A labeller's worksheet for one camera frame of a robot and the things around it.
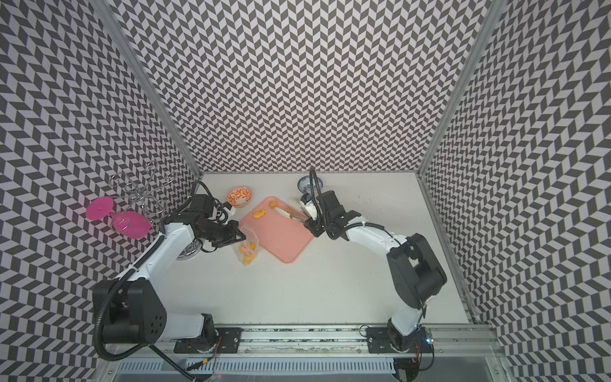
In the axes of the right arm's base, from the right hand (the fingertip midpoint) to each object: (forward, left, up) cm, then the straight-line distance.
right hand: (311, 223), depth 89 cm
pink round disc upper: (-9, +59, +23) cm, 64 cm away
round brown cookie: (+16, +18, -9) cm, 26 cm away
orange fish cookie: (+10, +23, -7) cm, 26 cm away
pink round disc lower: (-14, +48, +22) cm, 55 cm away
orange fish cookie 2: (-10, +23, -5) cm, 26 cm away
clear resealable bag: (-6, +22, 0) cm, 23 cm away
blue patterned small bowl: (+26, +4, -7) cm, 27 cm away
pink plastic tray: (-2, +13, -4) cm, 13 cm away
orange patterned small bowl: (+19, +33, -7) cm, 39 cm away
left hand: (-8, +23, +3) cm, 25 cm away
